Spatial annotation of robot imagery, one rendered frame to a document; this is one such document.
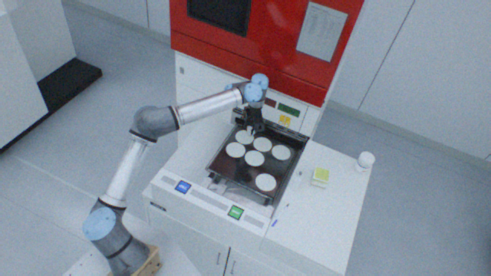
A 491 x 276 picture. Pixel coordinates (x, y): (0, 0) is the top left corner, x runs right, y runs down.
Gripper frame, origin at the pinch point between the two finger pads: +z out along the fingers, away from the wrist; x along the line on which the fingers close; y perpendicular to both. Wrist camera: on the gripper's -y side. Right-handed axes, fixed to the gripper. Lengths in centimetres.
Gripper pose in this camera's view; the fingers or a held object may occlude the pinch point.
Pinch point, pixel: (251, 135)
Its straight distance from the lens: 174.4
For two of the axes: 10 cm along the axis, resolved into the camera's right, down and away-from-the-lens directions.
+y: -2.6, -7.5, 6.1
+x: -9.6, 1.1, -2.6
